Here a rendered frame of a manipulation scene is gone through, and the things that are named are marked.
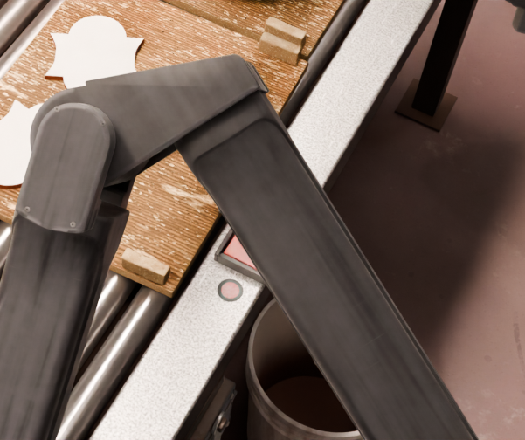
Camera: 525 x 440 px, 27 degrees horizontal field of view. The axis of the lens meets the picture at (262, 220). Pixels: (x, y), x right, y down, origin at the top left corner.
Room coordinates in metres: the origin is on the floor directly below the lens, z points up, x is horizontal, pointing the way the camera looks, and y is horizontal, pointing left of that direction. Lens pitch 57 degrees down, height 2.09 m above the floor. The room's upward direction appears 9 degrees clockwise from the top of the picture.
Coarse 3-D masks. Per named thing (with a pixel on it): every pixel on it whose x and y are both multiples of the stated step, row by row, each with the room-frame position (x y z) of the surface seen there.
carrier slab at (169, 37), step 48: (96, 0) 1.06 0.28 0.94; (144, 0) 1.07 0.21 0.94; (48, 48) 0.96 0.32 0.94; (144, 48) 0.99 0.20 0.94; (192, 48) 1.00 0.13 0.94; (240, 48) 1.01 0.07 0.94; (0, 96) 0.87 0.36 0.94; (48, 96) 0.88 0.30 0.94; (288, 96) 0.94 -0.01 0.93; (0, 192) 0.72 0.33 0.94; (144, 192) 0.75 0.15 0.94; (192, 192) 0.76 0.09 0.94; (144, 240) 0.68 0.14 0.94; (192, 240) 0.69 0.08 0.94
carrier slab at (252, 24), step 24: (168, 0) 1.09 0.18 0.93; (192, 0) 1.09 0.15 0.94; (216, 0) 1.10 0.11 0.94; (240, 0) 1.10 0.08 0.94; (264, 0) 1.11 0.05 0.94; (288, 0) 1.12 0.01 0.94; (312, 0) 1.13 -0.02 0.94; (336, 0) 1.13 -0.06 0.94; (240, 24) 1.06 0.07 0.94; (264, 24) 1.06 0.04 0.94; (312, 24) 1.08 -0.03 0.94; (312, 48) 1.04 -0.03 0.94
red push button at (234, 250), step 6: (234, 240) 0.71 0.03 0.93; (228, 246) 0.70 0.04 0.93; (234, 246) 0.70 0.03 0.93; (240, 246) 0.70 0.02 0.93; (228, 252) 0.69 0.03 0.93; (234, 252) 0.69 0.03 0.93; (240, 252) 0.69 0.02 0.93; (234, 258) 0.68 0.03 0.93; (240, 258) 0.68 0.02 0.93; (246, 258) 0.68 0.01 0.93; (246, 264) 0.68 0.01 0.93; (252, 264) 0.68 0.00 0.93
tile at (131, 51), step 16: (96, 16) 1.02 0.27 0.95; (80, 32) 0.99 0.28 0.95; (96, 32) 0.99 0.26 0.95; (112, 32) 1.00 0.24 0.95; (64, 48) 0.96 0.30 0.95; (80, 48) 0.96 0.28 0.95; (96, 48) 0.97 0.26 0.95; (112, 48) 0.97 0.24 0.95; (128, 48) 0.97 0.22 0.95; (64, 64) 0.93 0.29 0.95; (80, 64) 0.93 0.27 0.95; (96, 64) 0.94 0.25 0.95; (112, 64) 0.94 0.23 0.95; (128, 64) 0.95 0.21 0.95; (64, 80) 0.90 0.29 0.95; (80, 80) 0.91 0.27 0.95
